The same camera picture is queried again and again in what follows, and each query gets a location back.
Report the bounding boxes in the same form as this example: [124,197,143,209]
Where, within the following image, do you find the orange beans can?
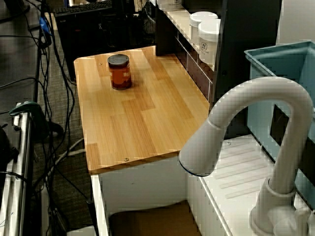
[107,54,132,90]

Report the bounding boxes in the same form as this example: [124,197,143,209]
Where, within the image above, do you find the dark brick tile backsplash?
[174,36,214,102]

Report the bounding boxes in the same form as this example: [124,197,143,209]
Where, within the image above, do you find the white toy kitchen cabinet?
[90,157,189,236]

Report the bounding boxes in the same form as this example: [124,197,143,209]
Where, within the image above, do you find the black shelf side panel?
[155,0,178,57]

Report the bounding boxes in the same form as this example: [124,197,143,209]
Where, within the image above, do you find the white ribbed drainboard counter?
[187,134,315,236]

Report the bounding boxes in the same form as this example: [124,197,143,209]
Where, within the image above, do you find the white jar with printed label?
[197,19,221,66]

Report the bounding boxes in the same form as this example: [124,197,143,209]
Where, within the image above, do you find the white shelf board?
[157,9,217,72]

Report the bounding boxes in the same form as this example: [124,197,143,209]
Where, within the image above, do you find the plain white jar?
[189,11,219,46]

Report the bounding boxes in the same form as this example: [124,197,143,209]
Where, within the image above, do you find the brown cardboard panel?
[109,200,201,236]

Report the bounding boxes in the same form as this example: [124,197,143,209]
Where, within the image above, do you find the teal plastic bin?
[243,41,315,212]

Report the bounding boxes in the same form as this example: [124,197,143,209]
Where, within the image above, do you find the black computer tower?
[54,7,135,82]

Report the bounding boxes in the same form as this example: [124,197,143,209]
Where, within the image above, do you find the white container with dark print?
[157,0,183,12]

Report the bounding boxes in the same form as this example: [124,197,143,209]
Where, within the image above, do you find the black thin rod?
[86,200,99,236]

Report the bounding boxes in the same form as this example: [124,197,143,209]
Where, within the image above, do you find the green clamp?
[9,100,50,142]

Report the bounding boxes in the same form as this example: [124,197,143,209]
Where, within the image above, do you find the white curved faucet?
[178,76,315,236]

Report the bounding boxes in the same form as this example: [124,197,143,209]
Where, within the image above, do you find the black keyboard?
[54,1,113,15]

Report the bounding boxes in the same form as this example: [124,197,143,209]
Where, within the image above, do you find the blue plastic connector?
[39,16,51,36]

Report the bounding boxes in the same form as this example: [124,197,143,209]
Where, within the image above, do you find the black device block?
[0,125,20,173]

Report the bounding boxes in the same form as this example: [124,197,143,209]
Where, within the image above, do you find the white cable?
[55,137,86,166]

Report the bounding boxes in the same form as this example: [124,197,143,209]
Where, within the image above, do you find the thick black cable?
[48,12,76,153]

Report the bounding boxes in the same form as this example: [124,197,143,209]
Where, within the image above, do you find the dark slanted shelf post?
[213,0,283,140]

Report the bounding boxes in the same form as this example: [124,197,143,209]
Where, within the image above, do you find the silver metal frame rail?
[0,110,34,236]

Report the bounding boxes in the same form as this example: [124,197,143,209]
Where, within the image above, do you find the thin black looped cable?
[0,77,50,104]

